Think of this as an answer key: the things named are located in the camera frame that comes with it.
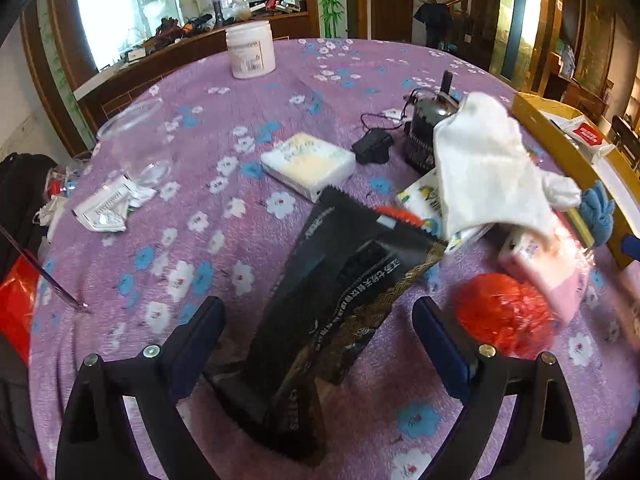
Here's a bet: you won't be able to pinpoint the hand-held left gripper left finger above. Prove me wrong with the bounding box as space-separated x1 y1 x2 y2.
55 296 226 480

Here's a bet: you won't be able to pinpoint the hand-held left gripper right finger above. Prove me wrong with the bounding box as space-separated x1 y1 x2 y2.
411 296 586 480

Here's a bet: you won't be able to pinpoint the pink tissue pack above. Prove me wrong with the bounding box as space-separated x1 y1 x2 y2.
497 212 596 321

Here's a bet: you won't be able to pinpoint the white plastic bag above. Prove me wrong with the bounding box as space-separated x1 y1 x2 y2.
542 172 583 211

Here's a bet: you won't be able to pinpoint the black foil bag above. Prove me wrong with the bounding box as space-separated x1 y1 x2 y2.
202 185 448 466

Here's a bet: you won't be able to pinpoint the yellow cardboard box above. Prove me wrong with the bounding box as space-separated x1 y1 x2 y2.
510 91 640 268

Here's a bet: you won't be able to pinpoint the floral tissue pack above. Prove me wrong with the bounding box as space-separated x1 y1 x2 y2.
395 167 493 253

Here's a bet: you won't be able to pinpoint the white cloth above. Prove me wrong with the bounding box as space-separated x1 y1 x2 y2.
432 91 558 238

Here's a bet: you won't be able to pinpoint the white napkin pack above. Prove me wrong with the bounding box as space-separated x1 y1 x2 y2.
260 132 357 202

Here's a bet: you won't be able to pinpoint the wooden chair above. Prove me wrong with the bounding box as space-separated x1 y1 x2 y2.
610 115 640 171

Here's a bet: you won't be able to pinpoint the red and white tissue pack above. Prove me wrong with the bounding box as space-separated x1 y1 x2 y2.
547 114 616 163

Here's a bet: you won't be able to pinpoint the eyeglasses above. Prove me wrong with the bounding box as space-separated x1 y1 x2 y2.
0 225 91 313

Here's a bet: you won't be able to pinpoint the white sachet packet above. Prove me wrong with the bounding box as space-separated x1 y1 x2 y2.
72 182 132 233
120 176 158 208

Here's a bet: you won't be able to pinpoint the clear plastic cup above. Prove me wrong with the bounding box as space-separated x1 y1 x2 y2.
96 97 176 183

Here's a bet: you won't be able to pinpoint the purple floral tablecloth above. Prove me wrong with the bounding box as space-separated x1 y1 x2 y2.
27 37 640 480

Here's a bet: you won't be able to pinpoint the black power adapter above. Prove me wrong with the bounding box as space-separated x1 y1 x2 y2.
351 129 395 165

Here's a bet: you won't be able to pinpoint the black cylindrical motor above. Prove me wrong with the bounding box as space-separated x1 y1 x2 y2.
402 71 463 173

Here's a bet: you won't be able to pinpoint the black backpack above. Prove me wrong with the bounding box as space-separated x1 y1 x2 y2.
0 152 58 281

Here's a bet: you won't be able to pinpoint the gold pillar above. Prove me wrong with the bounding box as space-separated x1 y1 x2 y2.
487 0 543 86

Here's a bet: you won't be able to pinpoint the wooden staircase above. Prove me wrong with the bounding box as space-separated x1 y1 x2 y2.
445 0 501 61

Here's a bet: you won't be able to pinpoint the wooden sideboard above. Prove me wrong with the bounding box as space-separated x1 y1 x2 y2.
72 10 321 126

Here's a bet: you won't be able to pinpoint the white plastic jar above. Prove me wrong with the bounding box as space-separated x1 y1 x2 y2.
225 21 277 80

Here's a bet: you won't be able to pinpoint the brown wooden door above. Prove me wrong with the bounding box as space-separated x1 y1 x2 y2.
370 0 416 43

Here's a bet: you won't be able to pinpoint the large etched wall mirror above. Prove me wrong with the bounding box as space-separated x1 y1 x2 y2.
70 0 306 73

